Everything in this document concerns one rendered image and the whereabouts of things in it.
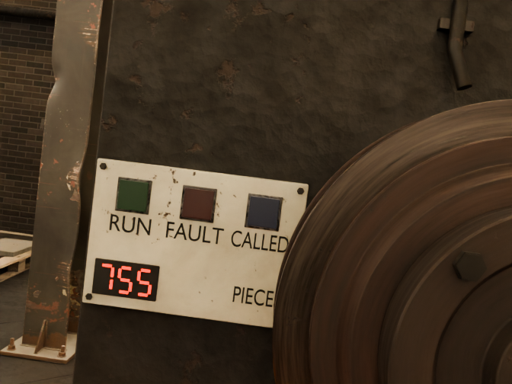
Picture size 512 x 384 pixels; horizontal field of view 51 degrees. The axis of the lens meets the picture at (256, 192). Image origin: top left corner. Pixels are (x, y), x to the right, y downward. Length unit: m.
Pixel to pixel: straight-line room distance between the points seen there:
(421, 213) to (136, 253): 0.35
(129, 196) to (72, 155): 2.62
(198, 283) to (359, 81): 0.32
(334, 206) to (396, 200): 0.06
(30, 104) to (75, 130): 4.09
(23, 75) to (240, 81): 6.81
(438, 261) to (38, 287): 3.11
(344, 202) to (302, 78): 0.21
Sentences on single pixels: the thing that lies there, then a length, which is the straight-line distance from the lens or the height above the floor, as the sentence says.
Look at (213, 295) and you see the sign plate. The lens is 0.67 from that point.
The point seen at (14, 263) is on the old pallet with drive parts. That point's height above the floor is 0.10.
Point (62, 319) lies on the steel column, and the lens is 3.43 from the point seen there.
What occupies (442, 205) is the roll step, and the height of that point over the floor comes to 1.24.
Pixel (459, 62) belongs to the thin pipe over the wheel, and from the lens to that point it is 0.68.
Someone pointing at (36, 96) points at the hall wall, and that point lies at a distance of 7.33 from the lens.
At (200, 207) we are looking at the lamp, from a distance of 0.65.
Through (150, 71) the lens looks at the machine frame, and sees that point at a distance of 0.70.
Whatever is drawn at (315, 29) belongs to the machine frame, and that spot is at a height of 1.43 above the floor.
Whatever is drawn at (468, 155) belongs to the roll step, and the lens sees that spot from 0.53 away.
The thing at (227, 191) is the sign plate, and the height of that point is 1.22.
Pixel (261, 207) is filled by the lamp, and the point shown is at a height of 1.21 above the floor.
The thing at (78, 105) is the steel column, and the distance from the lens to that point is 3.28.
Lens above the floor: 1.26
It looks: 3 degrees down
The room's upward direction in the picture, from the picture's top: 7 degrees clockwise
